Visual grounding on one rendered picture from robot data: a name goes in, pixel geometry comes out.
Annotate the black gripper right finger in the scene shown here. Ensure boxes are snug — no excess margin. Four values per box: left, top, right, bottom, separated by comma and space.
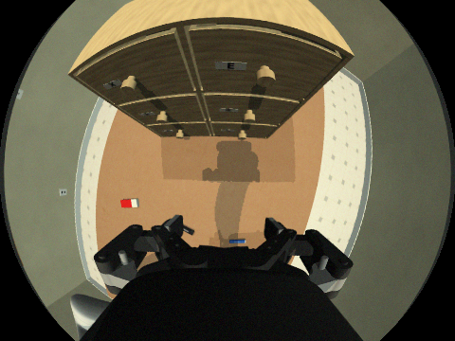
240, 218, 353, 299

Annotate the brown wooden drawer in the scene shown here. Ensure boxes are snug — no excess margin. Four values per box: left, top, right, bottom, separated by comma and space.
189, 23, 342, 99
119, 93, 205, 124
77, 28, 194, 103
147, 121, 210, 139
211, 121, 277, 139
204, 93, 299, 124

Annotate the small wooden chest of drawers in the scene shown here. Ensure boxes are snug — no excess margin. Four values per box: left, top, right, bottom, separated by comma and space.
68, 0, 355, 138

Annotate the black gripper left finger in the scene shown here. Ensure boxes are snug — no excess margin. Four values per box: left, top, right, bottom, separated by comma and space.
94, 215, 208, 295

